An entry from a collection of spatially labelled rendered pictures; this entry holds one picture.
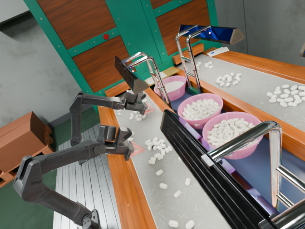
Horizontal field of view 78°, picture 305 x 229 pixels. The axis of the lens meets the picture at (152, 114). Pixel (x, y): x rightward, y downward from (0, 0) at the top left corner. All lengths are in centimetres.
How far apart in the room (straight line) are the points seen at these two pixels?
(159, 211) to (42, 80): 325
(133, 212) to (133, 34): 131
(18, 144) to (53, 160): 240
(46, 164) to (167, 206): 46
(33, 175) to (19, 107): 327
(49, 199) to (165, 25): 148
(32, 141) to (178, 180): 254
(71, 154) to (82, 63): 102
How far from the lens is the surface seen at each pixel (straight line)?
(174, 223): 75
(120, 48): 166
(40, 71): 371
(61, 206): 83
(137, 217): 81
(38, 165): 71
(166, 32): 177
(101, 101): 118
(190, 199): 80
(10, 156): 321
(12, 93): 388
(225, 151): 40
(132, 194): 87
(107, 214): 101
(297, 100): 113
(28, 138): 310
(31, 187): 73
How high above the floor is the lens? 142
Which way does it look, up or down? 32 degrees down
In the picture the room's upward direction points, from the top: 24 degrees counter-clockwise
